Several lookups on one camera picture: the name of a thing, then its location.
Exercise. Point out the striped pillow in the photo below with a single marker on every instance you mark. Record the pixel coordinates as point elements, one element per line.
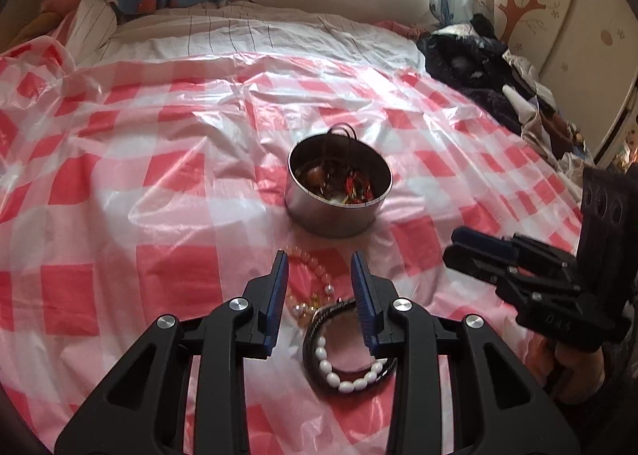
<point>84,21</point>

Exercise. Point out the red checkered plastic sheet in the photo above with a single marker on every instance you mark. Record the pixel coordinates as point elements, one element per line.
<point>149,186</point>

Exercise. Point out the cream tree print wardrobe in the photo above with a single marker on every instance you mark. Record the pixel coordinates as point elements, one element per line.
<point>563,11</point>

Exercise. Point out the white cloth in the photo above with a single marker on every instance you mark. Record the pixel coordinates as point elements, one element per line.
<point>523,101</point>

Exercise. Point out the pink cloth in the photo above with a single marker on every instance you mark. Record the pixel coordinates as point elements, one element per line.
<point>55,6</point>

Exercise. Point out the striped bed sheet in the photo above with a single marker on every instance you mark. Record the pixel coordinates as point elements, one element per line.
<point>249,36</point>

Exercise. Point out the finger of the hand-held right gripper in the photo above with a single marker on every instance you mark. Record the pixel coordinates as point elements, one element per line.
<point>483,238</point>
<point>468,260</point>

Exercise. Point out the round metal tin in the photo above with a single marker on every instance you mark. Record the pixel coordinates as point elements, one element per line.
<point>329,215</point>

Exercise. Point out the person's right hand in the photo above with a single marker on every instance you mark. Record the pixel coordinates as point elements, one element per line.
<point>578,375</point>

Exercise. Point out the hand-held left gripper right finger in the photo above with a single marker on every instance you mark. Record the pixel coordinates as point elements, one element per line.
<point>364,305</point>

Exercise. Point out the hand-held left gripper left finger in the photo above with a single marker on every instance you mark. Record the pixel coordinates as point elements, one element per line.
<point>276,295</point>

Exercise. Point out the black jacket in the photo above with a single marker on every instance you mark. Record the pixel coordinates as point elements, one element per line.
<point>463,61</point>

